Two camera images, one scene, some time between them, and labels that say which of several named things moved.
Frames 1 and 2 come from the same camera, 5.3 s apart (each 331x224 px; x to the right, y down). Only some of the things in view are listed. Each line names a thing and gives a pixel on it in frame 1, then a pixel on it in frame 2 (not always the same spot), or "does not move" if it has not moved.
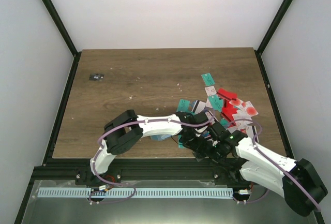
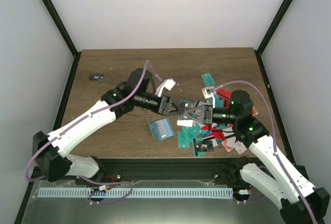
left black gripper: (195, 147) -> (164, 106)
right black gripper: (208, 152) -> (206, 107)
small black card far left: (96, 77) does not move
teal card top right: (208, 79) does not move
